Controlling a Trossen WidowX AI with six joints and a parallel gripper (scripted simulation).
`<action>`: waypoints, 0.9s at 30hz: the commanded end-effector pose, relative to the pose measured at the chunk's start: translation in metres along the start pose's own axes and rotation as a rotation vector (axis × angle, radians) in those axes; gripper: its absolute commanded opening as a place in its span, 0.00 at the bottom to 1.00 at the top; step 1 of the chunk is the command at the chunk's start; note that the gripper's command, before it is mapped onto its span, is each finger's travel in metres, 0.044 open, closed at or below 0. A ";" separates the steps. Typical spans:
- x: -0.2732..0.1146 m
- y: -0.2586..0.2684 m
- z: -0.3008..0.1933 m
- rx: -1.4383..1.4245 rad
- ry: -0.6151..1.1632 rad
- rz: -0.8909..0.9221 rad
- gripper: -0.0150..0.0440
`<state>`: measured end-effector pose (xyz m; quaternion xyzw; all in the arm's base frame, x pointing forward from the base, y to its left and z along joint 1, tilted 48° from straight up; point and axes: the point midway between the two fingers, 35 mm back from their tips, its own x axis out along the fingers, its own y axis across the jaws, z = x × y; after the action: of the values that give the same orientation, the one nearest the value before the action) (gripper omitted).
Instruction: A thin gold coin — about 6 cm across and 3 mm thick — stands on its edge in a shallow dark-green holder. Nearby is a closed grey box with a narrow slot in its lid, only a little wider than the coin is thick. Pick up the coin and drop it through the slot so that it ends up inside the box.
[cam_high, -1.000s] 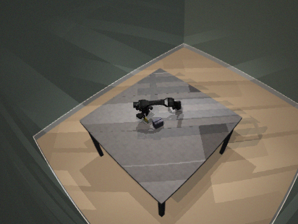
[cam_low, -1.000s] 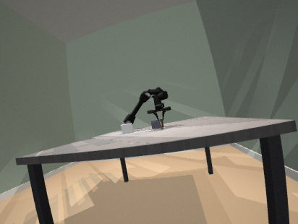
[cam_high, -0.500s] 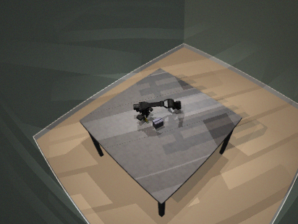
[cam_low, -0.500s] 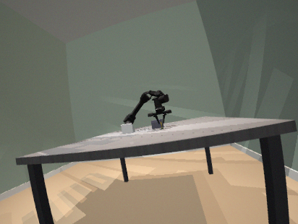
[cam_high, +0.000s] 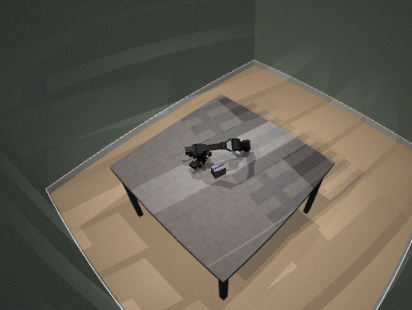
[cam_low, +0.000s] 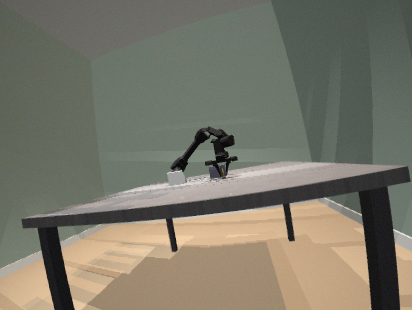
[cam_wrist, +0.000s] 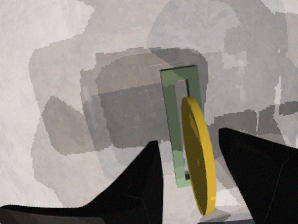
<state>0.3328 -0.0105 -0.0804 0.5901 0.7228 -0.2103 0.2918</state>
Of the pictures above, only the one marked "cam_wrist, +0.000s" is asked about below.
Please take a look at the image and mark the gold coin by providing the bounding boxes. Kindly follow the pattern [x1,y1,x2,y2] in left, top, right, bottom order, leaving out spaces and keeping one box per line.
[181,96,217,216]

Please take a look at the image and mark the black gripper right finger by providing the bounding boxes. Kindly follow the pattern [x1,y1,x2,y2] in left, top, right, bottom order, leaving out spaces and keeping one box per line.
[218,128,298,224]

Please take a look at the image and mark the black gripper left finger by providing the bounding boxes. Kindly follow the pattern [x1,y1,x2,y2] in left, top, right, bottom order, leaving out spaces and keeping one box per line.
[0,140,164,224]

